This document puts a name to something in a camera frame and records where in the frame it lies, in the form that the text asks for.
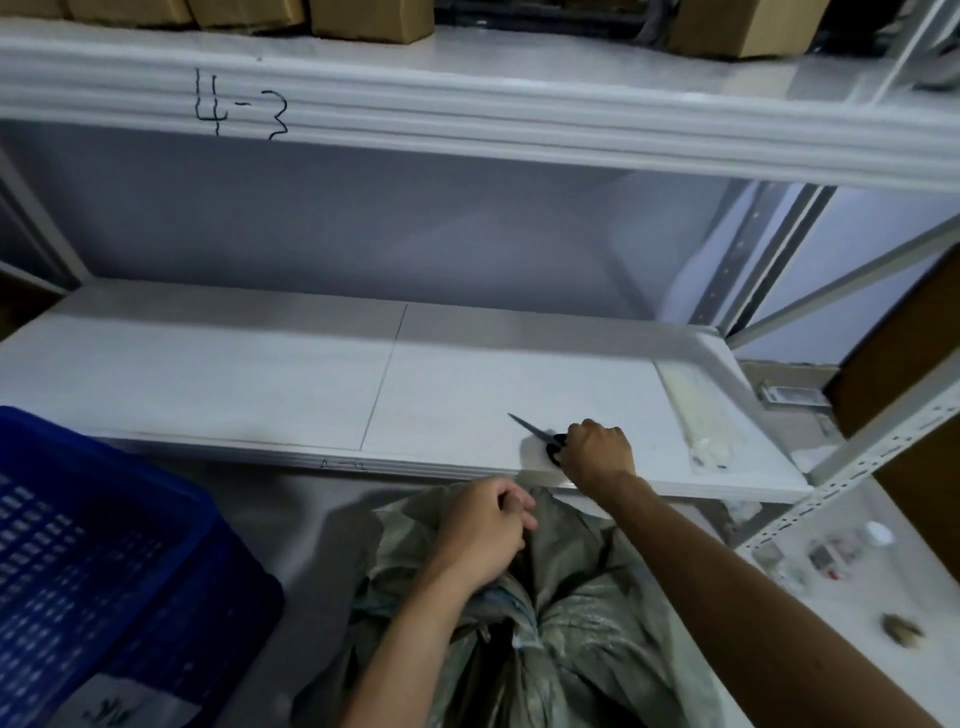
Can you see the blue plastic basket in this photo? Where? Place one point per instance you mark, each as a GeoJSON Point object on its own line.
{"type": "Point", "coordinates": [97, 570]}

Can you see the white crumpled paper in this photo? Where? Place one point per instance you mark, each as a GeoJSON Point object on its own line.
{"type": "Point", "coordinates": [811, 456]}

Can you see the small brown crumpled object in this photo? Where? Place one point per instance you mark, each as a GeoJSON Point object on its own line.
{"type": "Point", "coordinates": [902, 630]}

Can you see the person's right hand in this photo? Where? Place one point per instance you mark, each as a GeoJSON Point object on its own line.
{"type": "Point", "coordinates": [600, 457]}

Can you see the person's left forearm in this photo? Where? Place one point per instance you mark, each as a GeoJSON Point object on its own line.
{"type": "Point", "coordinates": [405, 660]}

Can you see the person's right forearm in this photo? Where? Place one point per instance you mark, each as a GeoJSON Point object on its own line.
{"type": "Point", "coordinates": [750, 622]}

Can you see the white paper label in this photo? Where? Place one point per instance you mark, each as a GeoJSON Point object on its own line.
{"type": "Point", "coordinates": [127, 705]}

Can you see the clear plastic bottle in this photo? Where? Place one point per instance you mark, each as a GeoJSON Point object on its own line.
{"type": "Point", "coordinates": [832, 559]}

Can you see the tall small cardboard box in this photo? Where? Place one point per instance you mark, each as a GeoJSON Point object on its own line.
{"type": "Point", "coordinates": [373, 19]}
{"type": "Point", "coordinates": [247, 11]}
{"type": "Point", "coordinates": [131, 11]}

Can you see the small white packet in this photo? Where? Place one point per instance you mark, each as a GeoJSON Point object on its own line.
{"type": "Point", "coordinates": [793, 395]}

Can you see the cube cardboard box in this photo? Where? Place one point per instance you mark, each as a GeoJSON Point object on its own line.
{"type": "Point", "coordinates": [746, 26]}

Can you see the green woven sack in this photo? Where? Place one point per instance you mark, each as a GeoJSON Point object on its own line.
{"type": "Point", "coordinates": [585, 637]}

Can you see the person's left hand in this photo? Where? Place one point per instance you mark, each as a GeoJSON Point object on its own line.
{"type": "Point", "coordinates": [484, 532]}

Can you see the clear bag of zip ties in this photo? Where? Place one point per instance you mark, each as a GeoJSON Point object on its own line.
{"type": "Point", "coordinates": [705, 416]}

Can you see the white metal shelf rack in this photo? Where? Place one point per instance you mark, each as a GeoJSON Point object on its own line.
{"type": "Point", "coordinates": [487, 112]}

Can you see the black scissors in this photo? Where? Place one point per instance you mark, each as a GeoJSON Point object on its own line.
{"type": "Point", "coordinates": [553, 444]}

